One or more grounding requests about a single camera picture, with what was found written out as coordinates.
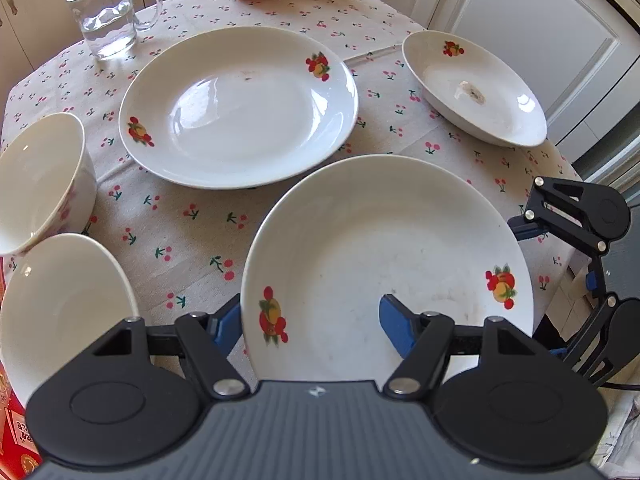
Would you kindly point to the small white fruit-print plate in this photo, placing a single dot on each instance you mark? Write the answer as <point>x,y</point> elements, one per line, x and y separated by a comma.
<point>500,110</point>

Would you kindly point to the white bowl with pink print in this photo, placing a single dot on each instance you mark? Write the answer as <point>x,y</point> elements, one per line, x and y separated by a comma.
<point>40,170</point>

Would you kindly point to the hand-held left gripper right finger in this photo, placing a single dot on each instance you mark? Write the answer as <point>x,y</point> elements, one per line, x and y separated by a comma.
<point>395,327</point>

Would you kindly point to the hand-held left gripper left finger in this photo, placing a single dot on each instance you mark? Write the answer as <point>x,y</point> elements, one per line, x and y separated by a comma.
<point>227,327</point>

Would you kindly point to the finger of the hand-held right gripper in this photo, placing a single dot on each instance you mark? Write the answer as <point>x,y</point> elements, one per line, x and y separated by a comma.
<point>582,345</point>
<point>527,229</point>

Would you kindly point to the clear glass mug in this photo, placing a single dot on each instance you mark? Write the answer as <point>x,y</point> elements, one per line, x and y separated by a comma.
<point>107,25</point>

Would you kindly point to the plain white bowl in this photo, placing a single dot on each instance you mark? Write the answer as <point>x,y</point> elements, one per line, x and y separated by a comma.
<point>55,305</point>

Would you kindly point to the cherry-print tablecloth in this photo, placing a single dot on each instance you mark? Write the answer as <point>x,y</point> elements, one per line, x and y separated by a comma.
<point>190,240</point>

